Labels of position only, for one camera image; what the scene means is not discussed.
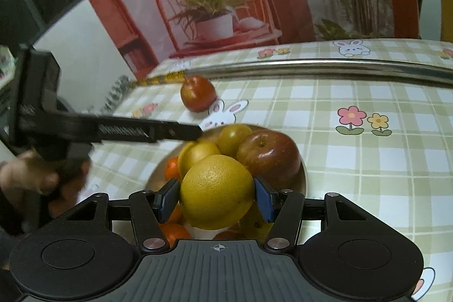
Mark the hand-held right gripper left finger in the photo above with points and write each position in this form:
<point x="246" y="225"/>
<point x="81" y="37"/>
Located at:
<point x="170" y="197"/>

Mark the metal sword with gold bands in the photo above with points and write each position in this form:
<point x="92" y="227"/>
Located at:
<point x="318" y="65"/>

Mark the person's left hand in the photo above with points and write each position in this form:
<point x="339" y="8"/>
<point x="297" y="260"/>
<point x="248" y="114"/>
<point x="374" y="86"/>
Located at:
<point x="28" y="176"/>

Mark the checked tablecloth with bunny print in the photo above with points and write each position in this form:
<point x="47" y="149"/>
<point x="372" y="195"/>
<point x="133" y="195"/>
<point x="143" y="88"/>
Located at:
<point x="371" y="164"/>

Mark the yellow-green plum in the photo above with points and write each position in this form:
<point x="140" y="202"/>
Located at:
<point x="231" y="137"/>

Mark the yellow citrus fruit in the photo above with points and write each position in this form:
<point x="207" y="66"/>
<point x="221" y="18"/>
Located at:
<point x="216" y="192"/>
<point x="196" y="155"/>

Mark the small yellow fruit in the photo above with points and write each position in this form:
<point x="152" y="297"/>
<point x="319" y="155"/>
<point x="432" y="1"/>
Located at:
<point x="253" y="226"/>

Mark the dark red apple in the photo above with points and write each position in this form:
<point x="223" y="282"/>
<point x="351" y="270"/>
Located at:
<point x="269" y="157"/>

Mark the person's left forearm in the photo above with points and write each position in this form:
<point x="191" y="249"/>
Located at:
<point x="17" y="213"/>

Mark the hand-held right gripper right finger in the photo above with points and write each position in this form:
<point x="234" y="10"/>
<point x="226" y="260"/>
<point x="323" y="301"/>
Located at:
<point x="263" y="199"/>

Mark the red apple with yellow patch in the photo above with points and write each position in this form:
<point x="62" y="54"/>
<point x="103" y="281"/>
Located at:
<point x="197" y="95"/>

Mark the small reddish fruit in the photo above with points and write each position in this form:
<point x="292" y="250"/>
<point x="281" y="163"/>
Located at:
<point x="226" y="235"/>

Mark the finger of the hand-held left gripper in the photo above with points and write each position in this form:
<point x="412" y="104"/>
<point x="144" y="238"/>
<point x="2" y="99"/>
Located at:
<point x="141" y="130"/>

